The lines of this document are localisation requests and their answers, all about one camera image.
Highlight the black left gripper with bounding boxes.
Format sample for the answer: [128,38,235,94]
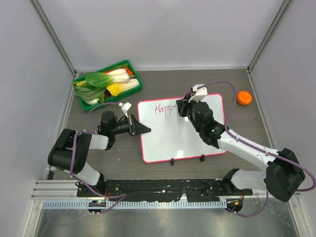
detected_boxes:
[112,115,151,137]

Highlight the purple capped marker pen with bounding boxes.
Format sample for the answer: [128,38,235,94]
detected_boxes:
[178,91,192,106]

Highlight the pink framed whiteboard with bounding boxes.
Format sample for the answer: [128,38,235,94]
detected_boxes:
[137,97,225,163]

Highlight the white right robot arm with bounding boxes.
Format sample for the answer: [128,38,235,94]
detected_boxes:
[176,95,306,202]

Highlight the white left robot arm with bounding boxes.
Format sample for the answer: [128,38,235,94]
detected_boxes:
[47,111,151,197]

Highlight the yellow white napa cabbage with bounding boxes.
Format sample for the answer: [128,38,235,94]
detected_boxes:
[106,79,140,96]

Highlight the green scallion bunch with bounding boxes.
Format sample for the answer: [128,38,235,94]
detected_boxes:
[74,87,105,105]

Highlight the green bok choy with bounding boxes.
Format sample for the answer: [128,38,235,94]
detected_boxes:
[85,69,130,87]

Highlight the orange tangerine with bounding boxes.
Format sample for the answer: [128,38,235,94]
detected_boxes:
[237,91,252,106]

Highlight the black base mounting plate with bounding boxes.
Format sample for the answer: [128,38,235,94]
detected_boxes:
[92,179,253,202]

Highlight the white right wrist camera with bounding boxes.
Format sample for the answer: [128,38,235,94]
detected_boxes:
[189,84,207,103]

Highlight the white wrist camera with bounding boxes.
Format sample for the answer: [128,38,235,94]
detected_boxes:
[118,102,131,117]
[189,84,207,103]

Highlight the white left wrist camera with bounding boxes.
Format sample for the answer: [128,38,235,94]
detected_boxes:
[118,102,131,117]

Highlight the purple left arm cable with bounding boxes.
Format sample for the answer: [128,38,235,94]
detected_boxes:
[69,103,128,215]

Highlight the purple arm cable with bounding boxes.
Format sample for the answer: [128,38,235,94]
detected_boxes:
[197,80,316,217]
[69,103,128,215]

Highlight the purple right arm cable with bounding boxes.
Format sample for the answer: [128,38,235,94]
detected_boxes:
[197,80,316,217]

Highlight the metal wire whiteboard stand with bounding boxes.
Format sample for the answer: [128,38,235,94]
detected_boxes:
[169,155,205,166]

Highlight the white slotted cable duct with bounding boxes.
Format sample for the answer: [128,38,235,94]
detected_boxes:
[42,199,227,209]

